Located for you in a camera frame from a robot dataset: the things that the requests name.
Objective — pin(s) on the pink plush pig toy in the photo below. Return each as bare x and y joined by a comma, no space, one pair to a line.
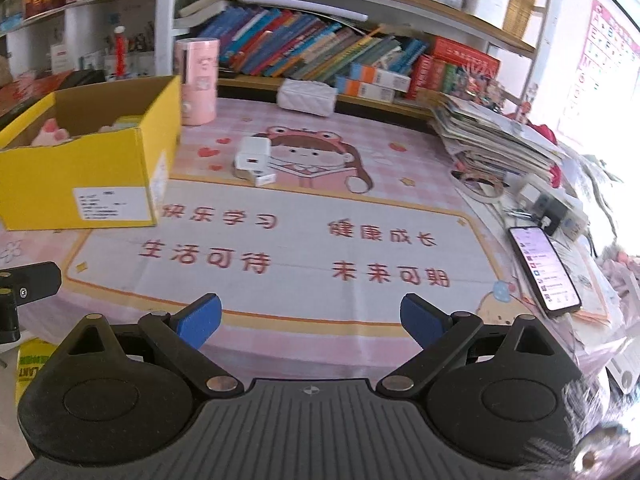
51,134

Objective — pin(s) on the pink checkered tablecloth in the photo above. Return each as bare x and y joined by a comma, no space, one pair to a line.
310,276

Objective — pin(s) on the red boxed book set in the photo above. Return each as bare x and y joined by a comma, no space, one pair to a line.
453,68

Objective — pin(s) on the pink cylindrical tissue box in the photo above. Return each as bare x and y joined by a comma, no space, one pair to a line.
197,63

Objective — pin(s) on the white power strip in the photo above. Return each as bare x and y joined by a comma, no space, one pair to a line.
553,210

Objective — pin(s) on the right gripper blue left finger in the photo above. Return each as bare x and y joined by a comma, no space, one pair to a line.
176,340

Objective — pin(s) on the white quilted pouch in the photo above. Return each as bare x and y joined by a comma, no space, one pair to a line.
308,97

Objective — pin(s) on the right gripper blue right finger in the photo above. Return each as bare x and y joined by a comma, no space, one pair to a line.
444,340

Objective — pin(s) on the black smartphone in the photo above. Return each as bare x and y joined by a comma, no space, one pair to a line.
544,271

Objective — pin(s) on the white power adapter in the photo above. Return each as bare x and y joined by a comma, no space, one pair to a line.
252,161

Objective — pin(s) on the yellow cardboard box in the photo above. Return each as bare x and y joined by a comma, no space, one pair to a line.
96,180

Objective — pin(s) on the stack of magazines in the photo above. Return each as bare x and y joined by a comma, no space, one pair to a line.
479,139

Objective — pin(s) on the white orange boxes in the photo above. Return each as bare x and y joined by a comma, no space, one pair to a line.
372,83

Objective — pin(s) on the red bottle in holder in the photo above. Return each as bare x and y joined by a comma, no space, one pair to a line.
120,49

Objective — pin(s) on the row of leaning books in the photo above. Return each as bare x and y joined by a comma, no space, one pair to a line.
279,43

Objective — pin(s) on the clear tape roll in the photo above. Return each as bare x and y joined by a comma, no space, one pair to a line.
481,187

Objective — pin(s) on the white bookshelf frame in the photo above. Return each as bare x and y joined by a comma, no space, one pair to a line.
84,26

